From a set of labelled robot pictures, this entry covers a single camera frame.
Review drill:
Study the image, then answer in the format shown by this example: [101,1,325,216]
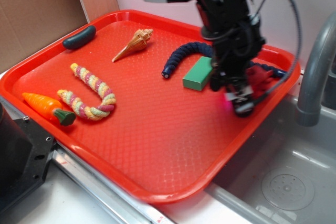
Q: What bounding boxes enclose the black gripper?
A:
[209,16,265,118]

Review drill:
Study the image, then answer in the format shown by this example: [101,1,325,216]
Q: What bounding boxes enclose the red paper ball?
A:
[246,66,274,99]

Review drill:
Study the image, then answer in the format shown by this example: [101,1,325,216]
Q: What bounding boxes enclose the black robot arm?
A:
[144,0,265,117]

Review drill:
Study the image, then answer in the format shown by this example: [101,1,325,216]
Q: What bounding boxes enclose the green rectangular block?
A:
[182,56,212,91]

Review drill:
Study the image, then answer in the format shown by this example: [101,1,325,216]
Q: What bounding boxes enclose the grey toy faucet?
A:
[295,13,335,127]

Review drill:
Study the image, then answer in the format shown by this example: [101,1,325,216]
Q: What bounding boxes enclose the tan spiral seashell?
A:
[112,29,153,62]

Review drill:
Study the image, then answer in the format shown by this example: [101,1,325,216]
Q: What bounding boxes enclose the red plastic tray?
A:
[1,10,300,204]

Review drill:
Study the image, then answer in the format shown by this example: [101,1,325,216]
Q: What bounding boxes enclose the grey toy sink basin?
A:
[206,97,335,223]

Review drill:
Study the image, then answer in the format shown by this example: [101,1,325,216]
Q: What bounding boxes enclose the dark green toy pickle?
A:
[62,25,97,50]

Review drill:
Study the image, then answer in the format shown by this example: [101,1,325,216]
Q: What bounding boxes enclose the orange toy carrot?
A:
[22,92,76,126]

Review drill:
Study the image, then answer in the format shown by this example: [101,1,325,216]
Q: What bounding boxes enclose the brown cardboard panel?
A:
[1,0,87,72]

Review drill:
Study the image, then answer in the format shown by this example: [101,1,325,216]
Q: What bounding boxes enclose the navy blue twisted rope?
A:
[161,41,287,79]

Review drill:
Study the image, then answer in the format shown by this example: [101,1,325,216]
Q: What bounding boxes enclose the grey braided cable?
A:
[249,0,304,105]

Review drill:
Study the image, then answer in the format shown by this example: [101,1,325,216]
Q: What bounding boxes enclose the pink yellow twisted rope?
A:
[57,62,117,121]

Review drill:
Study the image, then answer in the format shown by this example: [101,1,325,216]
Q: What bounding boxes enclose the black metal bracket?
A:
[1,105,55,214]

